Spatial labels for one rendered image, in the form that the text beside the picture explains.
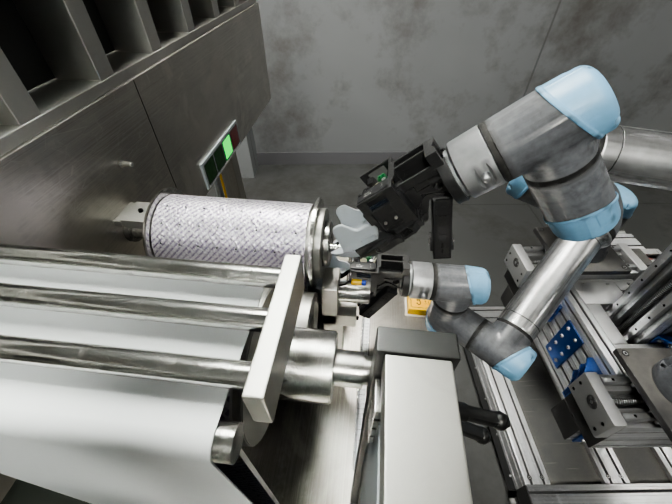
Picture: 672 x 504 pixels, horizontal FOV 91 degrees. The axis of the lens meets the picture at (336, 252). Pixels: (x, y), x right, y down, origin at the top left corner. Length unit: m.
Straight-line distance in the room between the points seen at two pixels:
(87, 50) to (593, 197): 0.67
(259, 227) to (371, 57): 2.52
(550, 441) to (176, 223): 1.52
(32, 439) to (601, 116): 0.49
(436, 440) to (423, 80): 2.94
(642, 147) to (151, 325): 0.60
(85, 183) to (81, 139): 0.06
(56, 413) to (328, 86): 2.86
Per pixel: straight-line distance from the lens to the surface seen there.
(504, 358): 0.74
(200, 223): 0.54
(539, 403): 1.73
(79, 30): 0.64
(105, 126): 0.63
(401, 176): 0.43
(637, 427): 1.16
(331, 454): 0.74
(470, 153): 0.41
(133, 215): 0.62
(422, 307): 0.89
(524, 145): 0.40
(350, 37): 2.89
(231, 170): 1.48
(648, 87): 3.94
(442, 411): 0.20
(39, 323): 0.29
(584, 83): 0.41
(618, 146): 0.60
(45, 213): 0.55
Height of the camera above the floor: 1.62
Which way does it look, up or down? 45 degrees down
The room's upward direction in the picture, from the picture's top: straight up
